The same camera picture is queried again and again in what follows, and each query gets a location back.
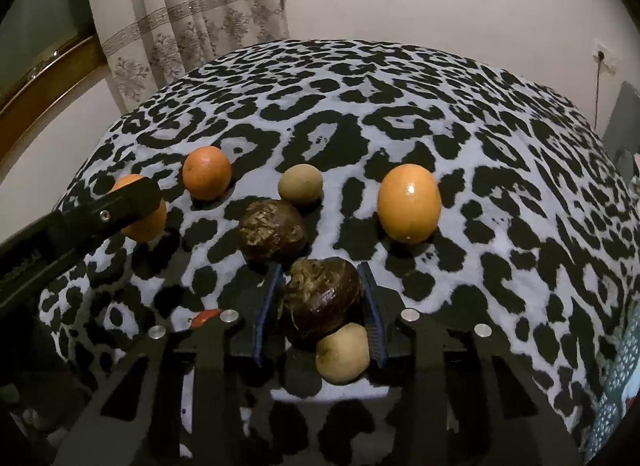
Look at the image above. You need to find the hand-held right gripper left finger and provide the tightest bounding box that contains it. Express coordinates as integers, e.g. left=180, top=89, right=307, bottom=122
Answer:
left=52, top=263, right=286, bottom=466

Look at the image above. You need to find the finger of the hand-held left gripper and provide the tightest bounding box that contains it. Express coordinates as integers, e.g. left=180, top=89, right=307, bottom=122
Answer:
left=57, top=176, right=167, bottom=261

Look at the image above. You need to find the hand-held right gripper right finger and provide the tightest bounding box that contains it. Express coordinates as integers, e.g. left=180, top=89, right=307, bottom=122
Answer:
left=356, top=261, right=583, bottom=466

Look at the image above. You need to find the dark reddish brown fruit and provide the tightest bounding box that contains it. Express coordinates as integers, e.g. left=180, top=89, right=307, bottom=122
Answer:
left=277, top=257, right=365, bottom=347
left=237, top=200, right=309, bottom=267

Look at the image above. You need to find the large glossy orange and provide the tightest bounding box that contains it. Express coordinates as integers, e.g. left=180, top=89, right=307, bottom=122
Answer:
left=377, top=165, right=443, bottom=245

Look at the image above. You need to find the small tan round fruit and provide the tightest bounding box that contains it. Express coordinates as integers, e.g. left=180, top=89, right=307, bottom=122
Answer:
left=278, top=165, right=323, bottom=205

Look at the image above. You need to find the small red item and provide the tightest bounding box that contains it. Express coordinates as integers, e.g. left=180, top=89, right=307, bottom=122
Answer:
left=192, top=310, right=224, bottom=329

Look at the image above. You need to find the wooden framed window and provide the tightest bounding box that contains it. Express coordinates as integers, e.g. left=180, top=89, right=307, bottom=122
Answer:
left=0, top=0, right=108, bottom=147

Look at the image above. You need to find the beige patterned curtain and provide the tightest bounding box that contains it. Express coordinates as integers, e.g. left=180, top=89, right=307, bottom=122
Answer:
left=82, top=0, right=291, bottom=117

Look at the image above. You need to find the black white leopard print blanket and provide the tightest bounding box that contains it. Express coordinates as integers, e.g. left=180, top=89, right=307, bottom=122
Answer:
left=37, top=38, right=640, bottom=466

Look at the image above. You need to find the teal dotted cloth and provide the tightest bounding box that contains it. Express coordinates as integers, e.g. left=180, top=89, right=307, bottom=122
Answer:
left=582, top=296, right=640, bottom=464

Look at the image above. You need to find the grey upholstered headboard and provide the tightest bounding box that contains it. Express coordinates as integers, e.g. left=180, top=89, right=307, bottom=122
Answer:
left=601, top=80, right=640, bottom=173

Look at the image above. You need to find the white wall socket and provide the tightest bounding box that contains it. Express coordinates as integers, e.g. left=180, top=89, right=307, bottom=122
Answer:
left=592, top=40, right=621, bottom=74

